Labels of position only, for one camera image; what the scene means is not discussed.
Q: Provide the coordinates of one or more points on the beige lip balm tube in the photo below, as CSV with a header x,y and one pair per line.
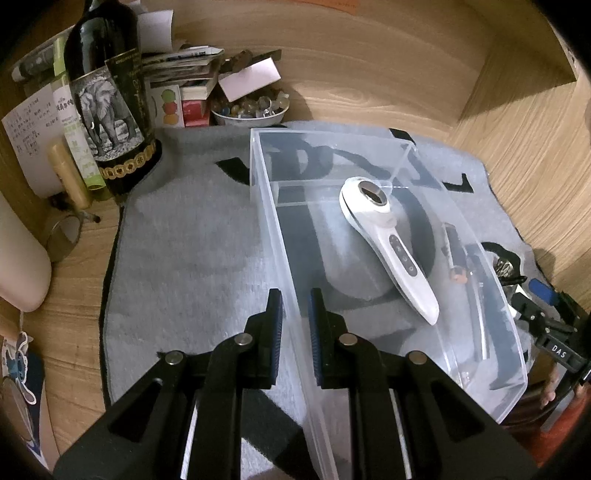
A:
x,y
65,168

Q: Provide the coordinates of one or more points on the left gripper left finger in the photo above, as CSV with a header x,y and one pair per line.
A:
x,y
183,417

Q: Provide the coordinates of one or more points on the green tea box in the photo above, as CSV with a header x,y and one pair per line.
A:
x,y
73,129

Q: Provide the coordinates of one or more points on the white bowl of stones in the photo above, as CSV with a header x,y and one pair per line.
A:
x,y
251,111

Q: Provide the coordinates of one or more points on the white card box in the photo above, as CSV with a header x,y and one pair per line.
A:
x,y
254,77

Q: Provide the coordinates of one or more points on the white handheld massager device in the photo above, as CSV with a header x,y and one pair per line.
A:
x,y
368,209

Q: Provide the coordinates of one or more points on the person's hand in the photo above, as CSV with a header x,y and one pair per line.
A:
x,y
548,393

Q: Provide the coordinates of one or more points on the key bunch with black strap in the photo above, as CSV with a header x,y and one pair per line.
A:
x,y
507,265

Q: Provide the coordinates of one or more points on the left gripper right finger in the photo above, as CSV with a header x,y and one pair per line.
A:
x,y
408,418

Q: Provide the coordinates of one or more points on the clear plastic storage box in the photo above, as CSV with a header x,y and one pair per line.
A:
x,y
296,178

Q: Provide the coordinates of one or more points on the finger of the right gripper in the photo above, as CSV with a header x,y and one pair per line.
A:
x,y
544,292

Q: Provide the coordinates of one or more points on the grey rug with black letters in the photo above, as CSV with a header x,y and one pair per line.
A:
x,y
191,265

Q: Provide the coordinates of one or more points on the white handwritten paper note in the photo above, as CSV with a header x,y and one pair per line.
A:
x,y
31,127

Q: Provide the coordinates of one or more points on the dark wine bottle elephant label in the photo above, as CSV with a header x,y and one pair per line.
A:
x,y
103,63

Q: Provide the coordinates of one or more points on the silver metal pen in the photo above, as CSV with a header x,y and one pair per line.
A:
x,y
477,314

